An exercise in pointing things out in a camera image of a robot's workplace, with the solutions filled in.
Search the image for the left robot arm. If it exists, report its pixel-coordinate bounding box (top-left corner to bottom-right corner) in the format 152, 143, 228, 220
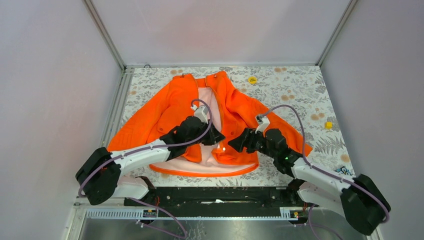
75, 116, 225, 206

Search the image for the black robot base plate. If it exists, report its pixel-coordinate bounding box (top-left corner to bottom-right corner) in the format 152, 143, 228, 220
141, 186, 311, 216

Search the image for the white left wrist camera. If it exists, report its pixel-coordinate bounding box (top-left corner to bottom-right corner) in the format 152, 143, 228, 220
191, 105, 210, 124

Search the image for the aluminium frame post right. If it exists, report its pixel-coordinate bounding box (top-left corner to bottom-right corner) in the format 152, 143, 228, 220
315, 0, 358, 67

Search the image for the blue owl sticker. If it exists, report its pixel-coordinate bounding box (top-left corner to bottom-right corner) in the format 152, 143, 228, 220
335, 166, 353, 176

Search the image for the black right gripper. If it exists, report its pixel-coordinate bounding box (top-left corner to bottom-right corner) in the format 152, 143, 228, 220
227, 127, 277, 160

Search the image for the orange zip jacket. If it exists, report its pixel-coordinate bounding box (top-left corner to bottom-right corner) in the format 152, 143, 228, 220
107, 71, 312, 178

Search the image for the aluminium frame post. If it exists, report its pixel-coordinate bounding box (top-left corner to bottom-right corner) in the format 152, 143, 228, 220
315, 0, 358, 67
82, 0, 126, 71

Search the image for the aluminium frame post left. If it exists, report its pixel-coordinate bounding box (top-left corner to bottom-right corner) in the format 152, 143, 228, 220
82, 0, 126, 71

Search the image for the yellow round sticker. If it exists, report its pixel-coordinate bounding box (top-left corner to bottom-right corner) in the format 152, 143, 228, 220
247, 76, 258, 85

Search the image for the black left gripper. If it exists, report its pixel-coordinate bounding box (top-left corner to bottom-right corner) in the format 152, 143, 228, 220
185, 119, 225, 147

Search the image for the slotted metal cable rail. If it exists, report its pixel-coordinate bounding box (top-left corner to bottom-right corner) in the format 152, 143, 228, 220
85, 207, 299, 222

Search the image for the floral patterned table mat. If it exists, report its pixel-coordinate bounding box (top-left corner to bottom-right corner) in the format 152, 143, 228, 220
121, 66, 356, 175

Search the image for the small yellow cube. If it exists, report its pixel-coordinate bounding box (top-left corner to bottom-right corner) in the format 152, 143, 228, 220
324, 121, 334, 129

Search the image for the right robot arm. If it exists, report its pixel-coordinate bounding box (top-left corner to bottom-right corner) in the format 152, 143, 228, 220
228, 128, 391, 236

